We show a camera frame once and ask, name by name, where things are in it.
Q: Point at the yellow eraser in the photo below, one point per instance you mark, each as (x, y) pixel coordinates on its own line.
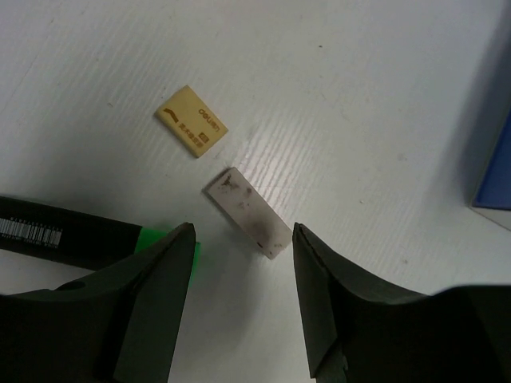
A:
(191, 121)

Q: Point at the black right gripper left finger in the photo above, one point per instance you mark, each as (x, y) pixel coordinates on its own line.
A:
(118, 324)

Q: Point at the grey white eraser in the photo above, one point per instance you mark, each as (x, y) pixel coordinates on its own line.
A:
(231, 192)

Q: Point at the green cap black highlighter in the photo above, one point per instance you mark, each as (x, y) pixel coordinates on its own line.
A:
(70, 237)

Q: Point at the blue wide drawer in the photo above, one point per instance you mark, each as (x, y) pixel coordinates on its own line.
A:
(492, 199)

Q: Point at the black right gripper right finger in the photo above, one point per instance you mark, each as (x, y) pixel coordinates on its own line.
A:
(360, 328)

